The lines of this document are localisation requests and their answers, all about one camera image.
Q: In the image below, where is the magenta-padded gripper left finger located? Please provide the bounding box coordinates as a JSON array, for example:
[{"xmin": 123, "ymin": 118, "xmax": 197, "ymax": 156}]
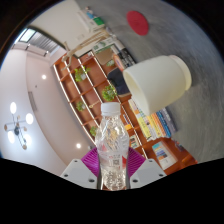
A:
[{"xmin": 59, "ymin": 147, "xmax": 101, "ymax": 190}]

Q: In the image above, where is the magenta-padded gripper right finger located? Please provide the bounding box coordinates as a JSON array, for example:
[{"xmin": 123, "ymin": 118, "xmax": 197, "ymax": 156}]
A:
[{"xmin": 126, "ymin": 147, "xmax": 167, "ymax": 190}]

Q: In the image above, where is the clear plastic water bottle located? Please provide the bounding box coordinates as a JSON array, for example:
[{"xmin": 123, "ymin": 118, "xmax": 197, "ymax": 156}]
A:
[{"xmin": 94, "ymin": 101, "xmax": 130, "ymax": 192}]

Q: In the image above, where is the stack of colourful books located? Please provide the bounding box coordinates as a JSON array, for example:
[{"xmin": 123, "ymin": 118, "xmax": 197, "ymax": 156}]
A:
[{"xmin": 128, "ymin": 99, "xmax": 178, "ymax": 141}]

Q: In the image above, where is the multi-bulb ceiling lamp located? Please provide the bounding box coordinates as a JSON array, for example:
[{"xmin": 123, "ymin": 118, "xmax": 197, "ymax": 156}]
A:
[{"xmin": 3, "ymin": 101, "xmax": 34, "ymax": 150}]

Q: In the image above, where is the ceiling air vent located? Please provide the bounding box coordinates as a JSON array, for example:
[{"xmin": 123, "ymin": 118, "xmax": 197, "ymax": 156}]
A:
[{"xmin": 28, "ymin": 91, "xmax": 40, "ymax": 113}]

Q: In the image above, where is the cream plastic cup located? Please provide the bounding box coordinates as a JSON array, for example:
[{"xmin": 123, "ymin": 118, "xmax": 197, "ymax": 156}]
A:
[{"xmin": 122, "ymin": 54, "xmax": 193, "ymax": 117}]

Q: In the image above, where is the stack of dark books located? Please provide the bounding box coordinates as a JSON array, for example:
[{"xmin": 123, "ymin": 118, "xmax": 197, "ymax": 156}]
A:
[{"xmin": 113, "ymin": 48, "xmax": 138, "ymax": 70}]

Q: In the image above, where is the tan chair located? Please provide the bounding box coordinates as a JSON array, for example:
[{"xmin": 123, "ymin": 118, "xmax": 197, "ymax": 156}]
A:
[{"xmin": 94, "ymin": 46, "xmax": 116, "ymax": 66}]

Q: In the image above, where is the green and white box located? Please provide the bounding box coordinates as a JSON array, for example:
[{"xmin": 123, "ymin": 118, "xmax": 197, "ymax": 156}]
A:
[{"xmin": 91, "ymin": 37, "xmax": 118, "ymax": 54}]

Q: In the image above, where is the wooden artist mannequin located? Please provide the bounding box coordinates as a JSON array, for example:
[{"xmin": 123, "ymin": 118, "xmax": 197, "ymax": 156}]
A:
[{"xmin": 61, "ymin": 28, "xmax": 113, "ymax": 62}]

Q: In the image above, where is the grey window curtain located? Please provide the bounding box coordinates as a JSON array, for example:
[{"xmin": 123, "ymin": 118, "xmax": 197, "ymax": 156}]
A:
[{"xmin": 28, "ymin": 33, "xmax": 64, "ymax": 58}]

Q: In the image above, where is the window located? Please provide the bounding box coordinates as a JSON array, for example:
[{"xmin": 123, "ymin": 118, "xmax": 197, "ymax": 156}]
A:
[{"xmin": 18, "ymin": 28, "xmax": 37, "ymax": 44}]

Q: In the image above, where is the flat round red coaster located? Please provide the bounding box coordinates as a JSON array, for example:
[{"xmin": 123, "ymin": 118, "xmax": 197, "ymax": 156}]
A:
[{"xmin": 126, "ymin": 10, "xmax": 150, "ymax": 36}]

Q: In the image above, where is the stack of white books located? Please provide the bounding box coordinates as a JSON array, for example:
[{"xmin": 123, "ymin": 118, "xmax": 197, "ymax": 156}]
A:
[{"xmin": 78, "ymin": 8, "xmax": 106, "ymax": 33}]

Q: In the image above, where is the small green white box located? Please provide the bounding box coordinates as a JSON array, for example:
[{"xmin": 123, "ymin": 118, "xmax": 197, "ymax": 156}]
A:
[{"xmin": 92, "ymin": 16, "xmax": 105, "ymax": 27}]

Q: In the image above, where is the wooden wall shelf unit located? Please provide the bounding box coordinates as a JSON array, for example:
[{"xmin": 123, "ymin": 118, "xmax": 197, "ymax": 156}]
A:
[{"xmin": 51, "ymin": 49, "xmax": 199, "ymax": 176}]

